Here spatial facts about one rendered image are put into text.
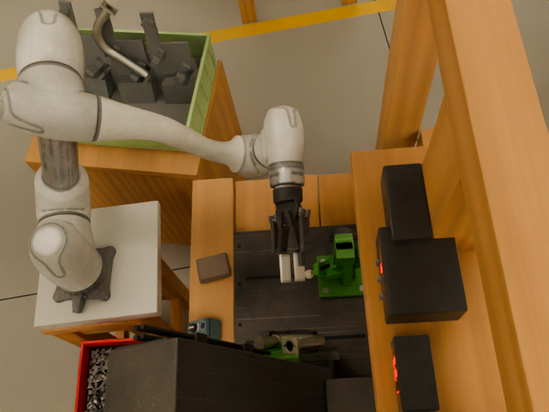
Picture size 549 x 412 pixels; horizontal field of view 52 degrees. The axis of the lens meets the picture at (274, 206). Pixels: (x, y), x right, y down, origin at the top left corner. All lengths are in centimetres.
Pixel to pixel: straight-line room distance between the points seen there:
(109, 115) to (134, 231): 73
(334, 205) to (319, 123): 125
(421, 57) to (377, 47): 206
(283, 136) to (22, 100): 59
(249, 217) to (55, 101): 84
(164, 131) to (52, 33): 31
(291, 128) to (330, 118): 165
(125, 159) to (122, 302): 59
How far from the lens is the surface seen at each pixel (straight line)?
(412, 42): 124
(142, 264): 184
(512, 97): 78
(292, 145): 139
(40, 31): 133
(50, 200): 174
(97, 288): 184
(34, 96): 122
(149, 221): 190
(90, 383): 183
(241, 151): 149
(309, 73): 322
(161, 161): 211
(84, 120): 122
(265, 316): 171
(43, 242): 168
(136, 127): 126
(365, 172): 115
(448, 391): 104
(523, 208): 71
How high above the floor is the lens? 255
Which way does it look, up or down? 65 degrees down
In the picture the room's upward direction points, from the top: 13 degrees counter-clockwise
